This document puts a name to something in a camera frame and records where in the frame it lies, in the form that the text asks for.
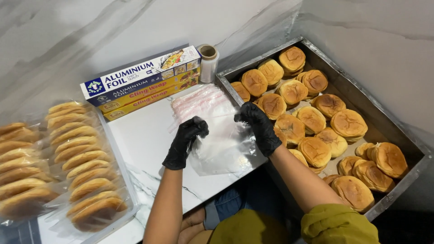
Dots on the person's left hand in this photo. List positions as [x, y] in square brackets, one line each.
[181, 145]

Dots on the person's right hand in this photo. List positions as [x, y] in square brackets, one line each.
[262, 132]

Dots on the person's right fingers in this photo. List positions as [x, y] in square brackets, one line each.
[244, 113]

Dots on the person's left fingers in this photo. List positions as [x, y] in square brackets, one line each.
[199, 127]

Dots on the clear plastic zip bag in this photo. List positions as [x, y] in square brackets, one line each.
[225, 149]

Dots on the stack of clear zip bags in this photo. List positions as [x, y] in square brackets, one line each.
[203, 103]

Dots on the yellow wrap box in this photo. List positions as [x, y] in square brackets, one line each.
[149, 101]
[149, 92]

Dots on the clear stretch film roll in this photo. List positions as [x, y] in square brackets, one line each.
[208, 66]

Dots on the heap of loose burger buns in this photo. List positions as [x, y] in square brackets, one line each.
[312, 118]

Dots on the person's blue jeans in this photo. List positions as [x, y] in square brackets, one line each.
[234, 200]

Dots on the white blue foil box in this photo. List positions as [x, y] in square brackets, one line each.
[135, 76]

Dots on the clear plastic tray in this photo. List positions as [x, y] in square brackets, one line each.
[130, 200]

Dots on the person's bare leg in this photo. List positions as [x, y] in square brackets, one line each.
[191, 227]

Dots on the rows of bagged burger buns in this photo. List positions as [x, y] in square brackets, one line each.
[81, 159]

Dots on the person's olive green top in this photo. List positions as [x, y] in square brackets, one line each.
[335, 227]

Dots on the large metal baking tray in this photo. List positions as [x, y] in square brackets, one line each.
[393, 125]

